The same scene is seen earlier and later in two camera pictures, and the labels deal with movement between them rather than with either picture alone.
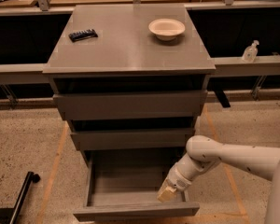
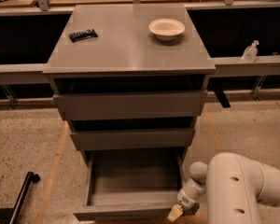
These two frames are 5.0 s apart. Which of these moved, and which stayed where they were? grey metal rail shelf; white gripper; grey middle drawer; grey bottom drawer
Moved: white gripper
Stayed: grey metal rail shelf; grey middle drawer; grey bottom drawer
